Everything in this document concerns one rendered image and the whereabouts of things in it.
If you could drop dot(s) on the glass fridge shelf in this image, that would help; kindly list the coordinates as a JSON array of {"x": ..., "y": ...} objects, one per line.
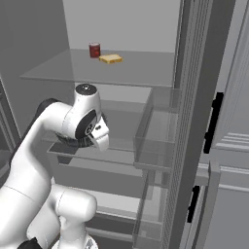
[
  {"x": 136, "y": 69},
  {"x": 126, "y": 129}
]

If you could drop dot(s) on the yellow bread slice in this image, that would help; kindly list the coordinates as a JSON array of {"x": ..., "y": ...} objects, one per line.
[{"x": 111, "y": 58}]

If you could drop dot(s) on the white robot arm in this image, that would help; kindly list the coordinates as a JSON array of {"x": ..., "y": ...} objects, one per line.
[{"x": 39, "y": 181}]

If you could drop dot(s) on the red can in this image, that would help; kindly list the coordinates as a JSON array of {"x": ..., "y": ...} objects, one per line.
[{"x": 94, "y": 50}]

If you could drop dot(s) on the grey open fridge door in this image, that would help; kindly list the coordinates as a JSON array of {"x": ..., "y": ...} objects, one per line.
[{"x": 194, "y": 97}]

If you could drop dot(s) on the clear fridge door bin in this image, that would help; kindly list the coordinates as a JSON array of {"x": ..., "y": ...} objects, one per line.
[
  {"x": 155, "y": 142},
  {"x": 150, "y": 214}
]

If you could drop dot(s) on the grey cupboard door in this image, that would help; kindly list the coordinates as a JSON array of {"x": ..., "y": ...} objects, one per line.
[
  {"x": 235, "y": 81},
  {"x": 230, "y": 214}
]

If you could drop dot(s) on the grey fridge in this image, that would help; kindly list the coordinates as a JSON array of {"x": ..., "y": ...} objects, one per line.
[{"x": 123, "y": 26}]

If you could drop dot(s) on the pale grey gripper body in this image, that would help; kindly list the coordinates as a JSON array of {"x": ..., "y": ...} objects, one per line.
[{"x": 103, "y": 140}]

